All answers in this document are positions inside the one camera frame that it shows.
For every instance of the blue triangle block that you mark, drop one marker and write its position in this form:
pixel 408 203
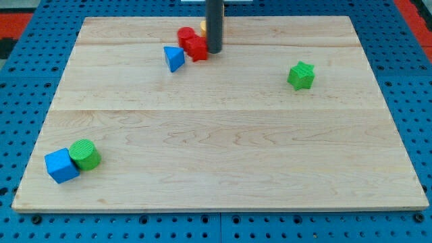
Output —
pixel 174 57

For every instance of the red star block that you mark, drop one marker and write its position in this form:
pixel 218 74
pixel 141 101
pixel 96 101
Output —
pixel 196 48

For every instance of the green star block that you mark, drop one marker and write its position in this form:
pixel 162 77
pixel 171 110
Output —
pixel 301 76

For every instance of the light wooden board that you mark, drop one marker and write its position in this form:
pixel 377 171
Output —
pixel 228 134

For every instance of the red cylinder block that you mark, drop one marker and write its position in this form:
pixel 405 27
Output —
pixel 184 34

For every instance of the yellow block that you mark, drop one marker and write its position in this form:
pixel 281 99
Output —
pixel 203 28

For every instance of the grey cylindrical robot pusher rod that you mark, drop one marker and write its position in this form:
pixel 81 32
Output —
pixel 214 25

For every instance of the green cylinder block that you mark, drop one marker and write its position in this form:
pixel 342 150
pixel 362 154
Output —
pixel 85 154

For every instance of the blue cube block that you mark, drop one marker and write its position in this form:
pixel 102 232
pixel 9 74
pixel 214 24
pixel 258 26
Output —
pixel 60 166

